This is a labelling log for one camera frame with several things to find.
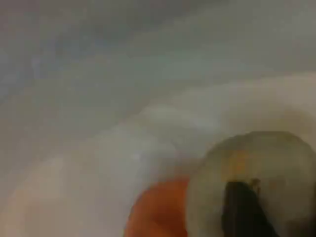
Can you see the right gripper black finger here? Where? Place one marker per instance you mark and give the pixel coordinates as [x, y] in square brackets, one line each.
[244, 214]

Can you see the orange with stem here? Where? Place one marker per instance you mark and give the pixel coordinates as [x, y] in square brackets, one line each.
[158, 209]

